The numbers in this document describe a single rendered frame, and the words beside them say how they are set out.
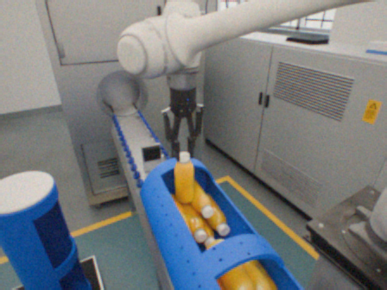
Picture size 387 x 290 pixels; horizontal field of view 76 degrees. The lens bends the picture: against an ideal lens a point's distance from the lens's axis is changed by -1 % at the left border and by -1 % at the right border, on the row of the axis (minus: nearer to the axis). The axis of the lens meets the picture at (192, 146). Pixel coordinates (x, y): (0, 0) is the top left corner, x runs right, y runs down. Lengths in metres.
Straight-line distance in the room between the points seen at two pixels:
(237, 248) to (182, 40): 0.47
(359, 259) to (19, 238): 1.25
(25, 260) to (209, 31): 1.22
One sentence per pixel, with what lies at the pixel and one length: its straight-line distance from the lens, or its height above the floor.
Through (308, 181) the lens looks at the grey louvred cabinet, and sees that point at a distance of 2.36.
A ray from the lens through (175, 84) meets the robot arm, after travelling 0.68.
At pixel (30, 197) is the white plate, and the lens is 1.25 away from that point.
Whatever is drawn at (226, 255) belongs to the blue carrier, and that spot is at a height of 1.23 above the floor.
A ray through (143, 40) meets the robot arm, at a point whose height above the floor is 1.68.
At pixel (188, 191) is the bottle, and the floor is 1.18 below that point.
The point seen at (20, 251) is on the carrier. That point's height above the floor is 0.81.
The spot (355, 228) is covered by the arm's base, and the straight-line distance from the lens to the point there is 1.02.
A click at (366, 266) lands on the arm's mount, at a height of 1.06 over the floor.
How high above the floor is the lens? 1.73
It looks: 30 degrees down
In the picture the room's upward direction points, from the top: straight up
